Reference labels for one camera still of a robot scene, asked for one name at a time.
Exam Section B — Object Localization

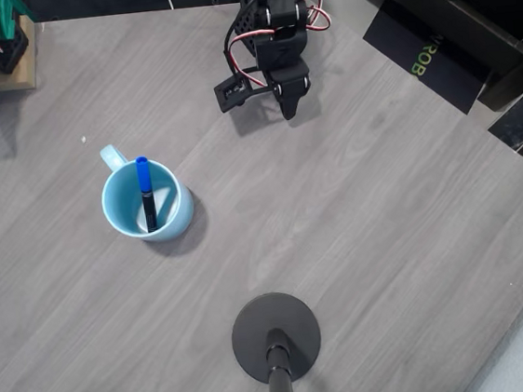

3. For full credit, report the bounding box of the blue capped black marker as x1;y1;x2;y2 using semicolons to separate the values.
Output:
134;155;159;233

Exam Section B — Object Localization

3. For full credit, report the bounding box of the light blue ceramic mug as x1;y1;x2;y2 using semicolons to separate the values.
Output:
94;136;198;249

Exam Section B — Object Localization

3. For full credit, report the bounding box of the black box green lettering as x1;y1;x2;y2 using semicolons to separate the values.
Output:
358;0;500;125

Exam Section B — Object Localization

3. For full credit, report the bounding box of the black round stand base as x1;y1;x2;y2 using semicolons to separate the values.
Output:
226;287;329;392

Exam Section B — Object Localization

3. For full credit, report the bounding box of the dark screen phone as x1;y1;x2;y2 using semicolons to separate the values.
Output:
483;91;523;157

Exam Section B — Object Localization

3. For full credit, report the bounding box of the wooden base board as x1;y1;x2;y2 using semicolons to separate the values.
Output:
0;13;41;93

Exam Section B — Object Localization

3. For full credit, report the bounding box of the green plastic clamp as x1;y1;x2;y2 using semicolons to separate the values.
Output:
0;0;38;42

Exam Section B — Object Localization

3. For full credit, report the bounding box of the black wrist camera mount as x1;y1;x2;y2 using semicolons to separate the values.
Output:
211;66;275;115

